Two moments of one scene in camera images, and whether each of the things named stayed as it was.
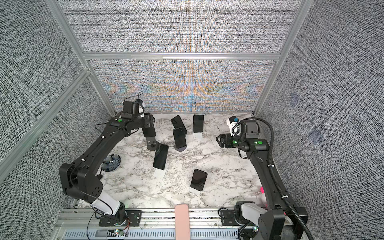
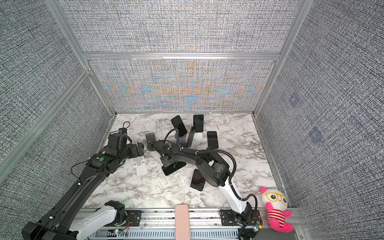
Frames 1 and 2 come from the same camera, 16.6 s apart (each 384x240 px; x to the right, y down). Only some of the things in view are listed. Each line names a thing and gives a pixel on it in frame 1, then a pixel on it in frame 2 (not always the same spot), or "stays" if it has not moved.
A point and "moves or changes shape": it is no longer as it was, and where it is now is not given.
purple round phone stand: [180, 149] moves or changes shape
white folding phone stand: [160, 173] to [142, 170]
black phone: [198, 179] stays
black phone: [179, 137] to [212, 141]
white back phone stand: [197, 135] stays
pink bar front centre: [182, 222] stays
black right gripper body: [236, 141] to [164, 162]
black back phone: [177, 123] stays
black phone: [160, 156] moves or changes shape
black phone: [198, 123] stays
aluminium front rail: [90, 224] stays
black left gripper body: [146, 121] to [132, 151]
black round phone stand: [151, 143] stays
